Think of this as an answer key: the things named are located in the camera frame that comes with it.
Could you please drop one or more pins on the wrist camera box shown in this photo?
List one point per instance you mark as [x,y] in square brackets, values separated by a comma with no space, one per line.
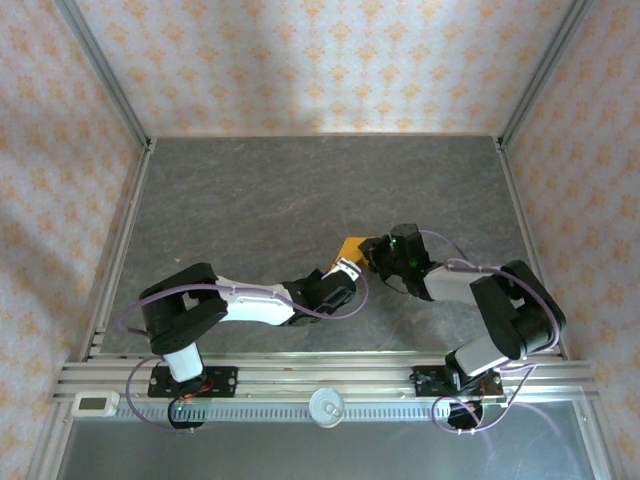
[345,268]
[410,247]

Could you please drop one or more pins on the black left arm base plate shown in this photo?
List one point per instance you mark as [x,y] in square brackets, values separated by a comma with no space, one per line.
[225,381]

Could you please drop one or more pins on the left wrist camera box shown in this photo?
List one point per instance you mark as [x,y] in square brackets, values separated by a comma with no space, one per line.
[345,268]

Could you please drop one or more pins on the aluminium mounting rail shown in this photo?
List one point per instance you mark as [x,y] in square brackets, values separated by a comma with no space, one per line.
[325,372]

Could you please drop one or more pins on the aluminium side rail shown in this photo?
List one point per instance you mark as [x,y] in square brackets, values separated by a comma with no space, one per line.
[120,250]
[530,240]

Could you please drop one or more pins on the orange paper sheet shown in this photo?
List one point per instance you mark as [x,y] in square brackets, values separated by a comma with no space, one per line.
[349,247]

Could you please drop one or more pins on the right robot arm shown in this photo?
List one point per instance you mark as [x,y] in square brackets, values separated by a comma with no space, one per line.
[520,310]

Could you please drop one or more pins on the grey metal panel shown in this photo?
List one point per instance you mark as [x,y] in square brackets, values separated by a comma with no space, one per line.
[325,450]

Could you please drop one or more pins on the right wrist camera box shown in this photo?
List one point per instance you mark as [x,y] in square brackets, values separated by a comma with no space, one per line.
[410,247]

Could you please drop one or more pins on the white digital timer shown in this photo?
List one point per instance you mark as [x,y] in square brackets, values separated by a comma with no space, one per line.
[92,404]

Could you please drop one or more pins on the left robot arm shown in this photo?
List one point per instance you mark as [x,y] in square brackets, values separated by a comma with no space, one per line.
[255,305]

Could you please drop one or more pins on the aluminium frame post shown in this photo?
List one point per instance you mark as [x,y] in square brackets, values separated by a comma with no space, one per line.
[540,70]
[105,75]

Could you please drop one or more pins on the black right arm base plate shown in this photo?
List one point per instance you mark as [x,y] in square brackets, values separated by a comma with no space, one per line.
[425,382]

